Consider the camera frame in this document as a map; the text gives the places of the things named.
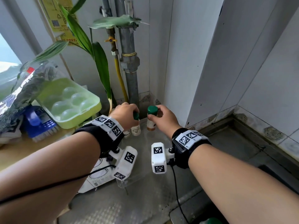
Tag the person's left fingers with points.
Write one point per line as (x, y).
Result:
(133, 108)

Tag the black marker wrist band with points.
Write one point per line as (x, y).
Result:
(184, 146)
(107, 128)

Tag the green bottle cap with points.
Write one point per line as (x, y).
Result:
(211, 221)

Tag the black marker left wrist band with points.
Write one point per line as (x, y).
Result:
(107, 128)

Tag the clear plastic bag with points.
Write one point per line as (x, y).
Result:
(21, 95)

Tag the white printed carton box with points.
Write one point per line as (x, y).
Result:
(100, 177)

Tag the thin grey pipe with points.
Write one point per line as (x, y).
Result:
(106, 6)

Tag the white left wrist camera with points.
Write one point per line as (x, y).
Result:
(125, 163)

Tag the person's right forearm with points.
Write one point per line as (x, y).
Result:
(238, 186)

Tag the blue scrubbing brush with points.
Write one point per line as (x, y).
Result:
(39, 121)

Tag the green plastic egg tray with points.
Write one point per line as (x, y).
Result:
(70, 102)

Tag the small white label bottle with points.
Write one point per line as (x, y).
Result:
(127, 133)

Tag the white label green cap bottle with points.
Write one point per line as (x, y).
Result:
(136, 129)

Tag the brown spice green cap bottle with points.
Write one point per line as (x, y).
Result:
(151, 124)

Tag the grey metal drain pipe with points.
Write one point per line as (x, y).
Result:
(130, 58)

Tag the green leafy plant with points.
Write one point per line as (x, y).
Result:
(93, 55)

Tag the person's right thumb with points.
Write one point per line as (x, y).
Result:
(154, 117)

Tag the person's right hand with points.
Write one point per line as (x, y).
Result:
(167, 121)

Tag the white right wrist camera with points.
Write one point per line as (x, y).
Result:
(159, 158)

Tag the black marker right wrist band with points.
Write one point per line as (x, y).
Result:
(184, 146)

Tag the brass gas valve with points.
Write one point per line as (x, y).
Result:
(111, 40)

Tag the person's left forearm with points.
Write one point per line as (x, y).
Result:
(46, 174)

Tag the yellow notice sticker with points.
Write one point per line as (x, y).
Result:
(61, 16)

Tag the person's left hand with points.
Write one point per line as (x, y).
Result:
(122, 115)

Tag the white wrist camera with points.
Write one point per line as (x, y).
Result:
(125, 163)
(159, 158)

